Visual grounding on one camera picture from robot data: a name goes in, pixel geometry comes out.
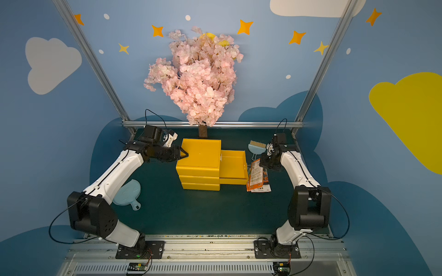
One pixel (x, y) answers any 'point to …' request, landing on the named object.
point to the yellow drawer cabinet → (201, 169)
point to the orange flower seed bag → (266, 187)
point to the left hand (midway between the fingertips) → (185, 154)
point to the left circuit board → (137, 267)
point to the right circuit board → (281, 268)
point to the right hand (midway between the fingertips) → (265, 163)
